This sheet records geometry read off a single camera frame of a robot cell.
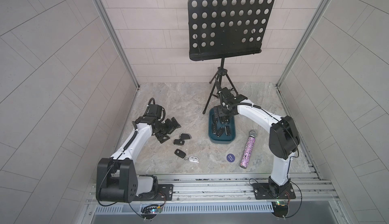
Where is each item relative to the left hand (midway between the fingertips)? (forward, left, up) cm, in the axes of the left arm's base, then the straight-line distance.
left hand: (178, 128), depth 84 cm
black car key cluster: (-1, -3, -9) cm, 9 cm away
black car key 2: (+3, -20, +6) cm, 21 cm away
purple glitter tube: (-2, -42, -5) cm, 43 cm away
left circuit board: (-37, +10, -8) cm, 39 cm away
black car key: (-5, 0, -8) cm, 9 cm away
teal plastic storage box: (-2, -26, -10) cm, 28 cm away
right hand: (+12, -25, -1) cm, 28 cm away
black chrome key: (+2, -29, -7) cm, 30 cm away
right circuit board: (-36, -49, -9) cm, 61 cm away
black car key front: (-11, -1, -8) cm, 14 cm away
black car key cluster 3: (+2, -24, -8) cm, 25 cm away
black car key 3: (+9, -28, -5) cm, 30 cm away
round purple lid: (-13, -29, -9) cm, 33 cm away
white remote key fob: (-14, -8, -8) cm, 18 cm away
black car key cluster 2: (+4, -21, -7) cm, 22 cm away
